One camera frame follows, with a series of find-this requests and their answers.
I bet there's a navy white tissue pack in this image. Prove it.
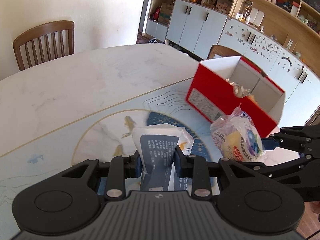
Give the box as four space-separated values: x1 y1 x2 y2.
132 124 194 191

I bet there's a blue fish pattern placemat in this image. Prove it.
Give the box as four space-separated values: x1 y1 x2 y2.
0 76 308 240

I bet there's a red cardboard box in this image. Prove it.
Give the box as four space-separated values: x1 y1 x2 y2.
186 56 285 138

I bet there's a clear bag yellow snack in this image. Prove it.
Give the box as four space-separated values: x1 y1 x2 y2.
210 107 265 162

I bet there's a cardboard box on shelf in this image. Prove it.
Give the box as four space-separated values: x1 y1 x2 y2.
158 3 173 25

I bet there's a white cabinet unit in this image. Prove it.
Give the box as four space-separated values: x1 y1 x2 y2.
143 0 319 127

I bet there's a wooden chair right side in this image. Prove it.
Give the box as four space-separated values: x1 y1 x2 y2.
207 44 241 59

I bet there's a silver foil snack bag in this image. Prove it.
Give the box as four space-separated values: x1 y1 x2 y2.
226 79 251 98

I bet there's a wooden chair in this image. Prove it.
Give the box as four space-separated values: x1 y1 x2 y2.
12 20 75 71
207 44 241 59

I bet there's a wooden chair far side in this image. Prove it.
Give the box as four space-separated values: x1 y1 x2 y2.
12 20 75 71

